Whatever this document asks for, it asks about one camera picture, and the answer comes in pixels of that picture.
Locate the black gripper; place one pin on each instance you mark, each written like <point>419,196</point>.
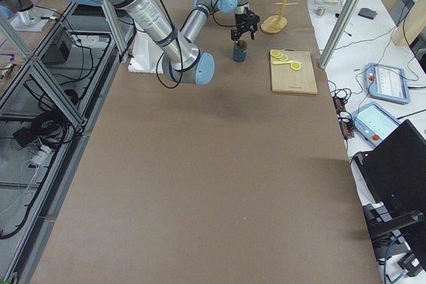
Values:
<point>241,22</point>

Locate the dark teal mug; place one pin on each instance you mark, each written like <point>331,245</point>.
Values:
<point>240,51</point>

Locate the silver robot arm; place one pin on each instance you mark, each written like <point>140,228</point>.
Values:
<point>183,61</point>
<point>203,9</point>

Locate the wooden cup storage rack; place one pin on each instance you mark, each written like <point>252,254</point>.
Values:
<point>275,23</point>

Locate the yellow plastic knife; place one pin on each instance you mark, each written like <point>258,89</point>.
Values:
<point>286,62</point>

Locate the bamboo cutting board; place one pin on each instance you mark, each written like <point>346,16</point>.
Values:
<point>286,80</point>

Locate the small metal cylinder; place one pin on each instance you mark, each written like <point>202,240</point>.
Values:
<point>320,11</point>

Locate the black square pad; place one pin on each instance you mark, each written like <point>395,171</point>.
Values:
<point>367,13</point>

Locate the near teach pendant tablet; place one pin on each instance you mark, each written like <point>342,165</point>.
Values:
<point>388,83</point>

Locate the teach pendant tablet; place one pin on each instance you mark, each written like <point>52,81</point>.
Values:
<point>374,123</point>
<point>388,83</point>

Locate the far teach pendant tablet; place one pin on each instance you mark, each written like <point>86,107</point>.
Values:
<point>374,123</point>

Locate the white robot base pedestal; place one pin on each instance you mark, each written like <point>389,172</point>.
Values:
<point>145,55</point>

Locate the aluminium frame post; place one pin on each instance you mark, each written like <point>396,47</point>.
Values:
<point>337,32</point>

